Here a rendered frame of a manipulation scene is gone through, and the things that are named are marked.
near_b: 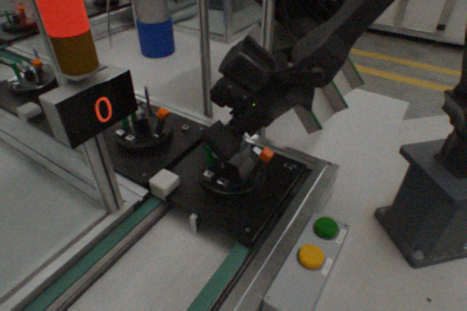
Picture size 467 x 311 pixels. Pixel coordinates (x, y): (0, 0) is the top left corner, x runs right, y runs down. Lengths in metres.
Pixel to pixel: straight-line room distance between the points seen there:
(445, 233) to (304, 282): 0.29
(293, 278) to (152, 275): 0.24
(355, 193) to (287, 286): 0.38
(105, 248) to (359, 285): 0.47
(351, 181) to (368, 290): 0.29
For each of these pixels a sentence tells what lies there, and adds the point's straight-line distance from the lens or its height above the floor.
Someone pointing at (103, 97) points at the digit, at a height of 1.22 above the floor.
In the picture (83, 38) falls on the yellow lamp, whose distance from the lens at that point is 0.45.
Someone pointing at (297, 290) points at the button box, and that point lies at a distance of 0.56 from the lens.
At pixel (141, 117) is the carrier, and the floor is 1.03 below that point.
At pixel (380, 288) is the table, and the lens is 0.72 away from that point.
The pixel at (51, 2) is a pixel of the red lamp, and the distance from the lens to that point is 0.44.
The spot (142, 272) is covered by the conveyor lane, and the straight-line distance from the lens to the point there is 0.63.
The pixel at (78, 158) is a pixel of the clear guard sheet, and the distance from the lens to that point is 0.57.
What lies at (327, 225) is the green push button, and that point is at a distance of 0.62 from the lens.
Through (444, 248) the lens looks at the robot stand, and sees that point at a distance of 0.78.
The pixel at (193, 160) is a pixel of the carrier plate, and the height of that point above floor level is 0.97.
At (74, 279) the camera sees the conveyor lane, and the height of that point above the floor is 0.95.
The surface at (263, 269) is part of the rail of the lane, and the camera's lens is 0.58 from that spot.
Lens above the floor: 1.45
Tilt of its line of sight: 37 degrees down
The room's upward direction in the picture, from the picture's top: straight up
